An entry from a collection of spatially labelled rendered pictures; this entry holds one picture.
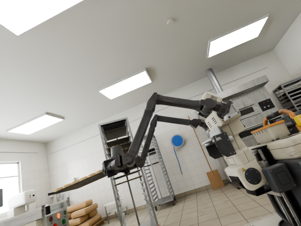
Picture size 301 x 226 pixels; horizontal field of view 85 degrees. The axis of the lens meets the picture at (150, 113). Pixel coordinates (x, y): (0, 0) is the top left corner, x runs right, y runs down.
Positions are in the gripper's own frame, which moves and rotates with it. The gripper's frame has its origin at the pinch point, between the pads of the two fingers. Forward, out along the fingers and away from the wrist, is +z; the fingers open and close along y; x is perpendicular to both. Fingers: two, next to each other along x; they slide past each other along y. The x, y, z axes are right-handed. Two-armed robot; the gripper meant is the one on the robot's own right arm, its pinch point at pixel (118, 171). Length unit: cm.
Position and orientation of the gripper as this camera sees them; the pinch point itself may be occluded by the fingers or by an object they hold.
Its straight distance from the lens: 152.8
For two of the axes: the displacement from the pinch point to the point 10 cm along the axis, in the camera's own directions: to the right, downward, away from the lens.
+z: -7.0, 0.2, -7.2
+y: -3.6, -8.8, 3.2
